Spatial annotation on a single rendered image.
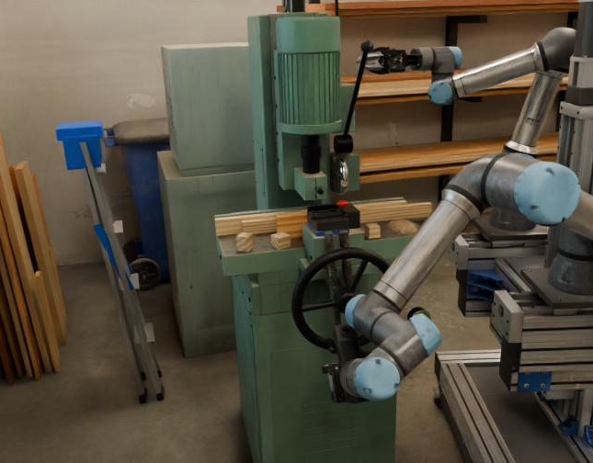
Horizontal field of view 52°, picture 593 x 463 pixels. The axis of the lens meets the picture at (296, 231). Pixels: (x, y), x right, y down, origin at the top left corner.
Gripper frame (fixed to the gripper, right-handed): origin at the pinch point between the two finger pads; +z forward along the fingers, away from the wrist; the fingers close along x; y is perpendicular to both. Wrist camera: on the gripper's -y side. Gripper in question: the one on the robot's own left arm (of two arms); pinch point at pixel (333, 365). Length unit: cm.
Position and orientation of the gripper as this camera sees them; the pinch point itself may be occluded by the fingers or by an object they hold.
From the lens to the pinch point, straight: 146.4
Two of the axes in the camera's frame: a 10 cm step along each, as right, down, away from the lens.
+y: 1.4, 9.7, -1.8
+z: -1.8, 2.0, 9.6
